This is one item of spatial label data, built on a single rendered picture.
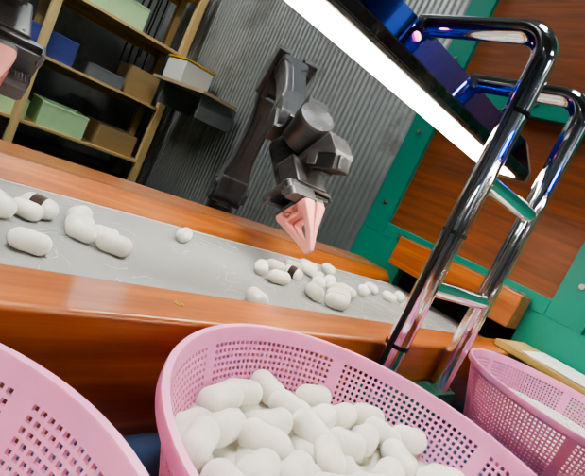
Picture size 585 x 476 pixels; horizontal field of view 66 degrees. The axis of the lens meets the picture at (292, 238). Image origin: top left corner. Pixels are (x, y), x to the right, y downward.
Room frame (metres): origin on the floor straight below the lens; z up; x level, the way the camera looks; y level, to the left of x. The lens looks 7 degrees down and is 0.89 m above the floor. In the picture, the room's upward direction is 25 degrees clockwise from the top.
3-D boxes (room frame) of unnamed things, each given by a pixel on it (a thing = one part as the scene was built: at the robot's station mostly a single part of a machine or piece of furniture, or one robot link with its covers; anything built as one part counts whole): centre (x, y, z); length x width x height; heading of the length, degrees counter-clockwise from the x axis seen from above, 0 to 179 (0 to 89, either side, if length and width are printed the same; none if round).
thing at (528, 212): (0.57, -0.14, 0.90); 0.20 x 0.19 x 0.45; 135
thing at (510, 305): (0.99, -0.36, 0.83); 0.30 x 0.06 x 0.07; 45
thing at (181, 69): (4.71, 1.65, 1.34); 0.43 x 0.36 x 0.24; 48
